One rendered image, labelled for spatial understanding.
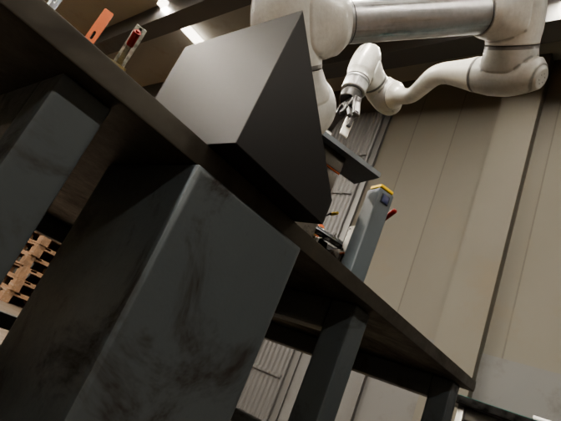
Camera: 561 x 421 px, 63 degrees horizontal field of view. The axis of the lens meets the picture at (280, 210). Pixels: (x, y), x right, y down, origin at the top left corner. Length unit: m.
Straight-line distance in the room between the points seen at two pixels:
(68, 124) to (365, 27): 0.68
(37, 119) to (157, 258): 0.24
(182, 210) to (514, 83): 0.94
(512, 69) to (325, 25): 0.54
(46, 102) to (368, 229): 1.16
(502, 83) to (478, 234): 2.44
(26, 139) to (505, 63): 1.11
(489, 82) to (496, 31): 0.14
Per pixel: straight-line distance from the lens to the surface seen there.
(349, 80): 1.68
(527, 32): 1.35
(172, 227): 0.71
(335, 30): 1.05
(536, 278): 3.59
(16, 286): 6.52
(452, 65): 1.48
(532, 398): 3.36
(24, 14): 0.65
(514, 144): 4.10
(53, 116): 0.68
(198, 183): 0.73
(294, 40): 0.83
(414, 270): 3.85
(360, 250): 1.56
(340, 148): 1.52
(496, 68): 1.37
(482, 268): 3.59
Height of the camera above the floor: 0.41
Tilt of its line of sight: 19 degrees up
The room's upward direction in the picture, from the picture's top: 24 degrees clockwise
